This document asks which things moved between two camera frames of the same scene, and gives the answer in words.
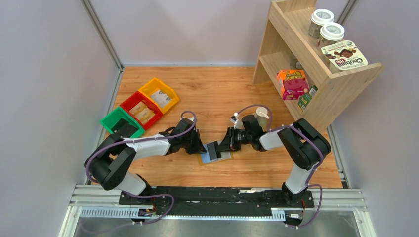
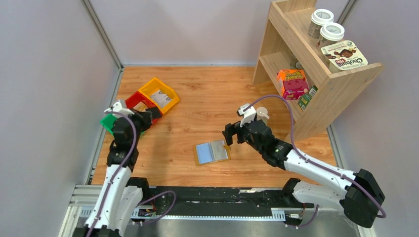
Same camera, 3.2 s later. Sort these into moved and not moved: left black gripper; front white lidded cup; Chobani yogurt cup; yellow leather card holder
Moved: left black gripper
Not moved: front white lidded cup; yellow leather card holder; Chobani yogurt cup
